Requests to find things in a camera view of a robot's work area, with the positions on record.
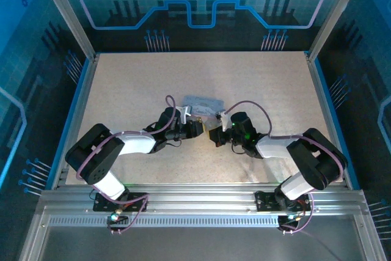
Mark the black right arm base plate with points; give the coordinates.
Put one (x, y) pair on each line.
(265, 201)

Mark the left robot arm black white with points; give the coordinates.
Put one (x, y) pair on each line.
(137, 145)

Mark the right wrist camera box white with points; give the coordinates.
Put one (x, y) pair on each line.
(224, 120)

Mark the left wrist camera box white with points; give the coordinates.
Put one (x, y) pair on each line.
(184, 114)

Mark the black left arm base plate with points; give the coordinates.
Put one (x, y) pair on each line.
(100, 204)

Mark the grey lower frame panel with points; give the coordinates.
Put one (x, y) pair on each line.
(198, 242)

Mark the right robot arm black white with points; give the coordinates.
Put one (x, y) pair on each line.
(275, 148)

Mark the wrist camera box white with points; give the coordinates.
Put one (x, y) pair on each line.
(184, 114)
(224, 120)

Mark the connector with green light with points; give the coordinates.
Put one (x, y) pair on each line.
(290, 219)
(116, 216)

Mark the aluminium front rail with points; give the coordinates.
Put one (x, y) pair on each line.
(198, 197)

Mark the aluminium frame post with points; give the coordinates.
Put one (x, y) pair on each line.
(67, 13)
(333, 13)

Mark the aluminium side rail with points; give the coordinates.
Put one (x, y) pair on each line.
(82, 102)
(320, 102)

